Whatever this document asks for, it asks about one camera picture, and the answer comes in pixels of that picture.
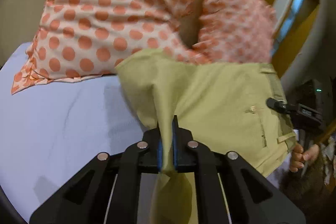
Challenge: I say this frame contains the person's right hand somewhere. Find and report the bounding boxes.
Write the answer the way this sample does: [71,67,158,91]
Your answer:
[289,143,319,173]

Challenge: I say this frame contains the white bed sheet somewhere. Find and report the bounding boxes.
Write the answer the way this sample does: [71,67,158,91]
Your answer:
[1,44,149,221]

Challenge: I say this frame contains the khaki yellow pants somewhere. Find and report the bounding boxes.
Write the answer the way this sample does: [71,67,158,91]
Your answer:
[116,50,296,223]

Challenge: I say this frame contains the wooden door frame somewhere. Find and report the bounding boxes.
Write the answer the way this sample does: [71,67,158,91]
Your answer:
[267,0,335,94]

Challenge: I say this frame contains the pink polka dot pillow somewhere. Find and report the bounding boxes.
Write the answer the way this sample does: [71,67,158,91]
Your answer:
[177,0,276,64]
[11,0,207,93]

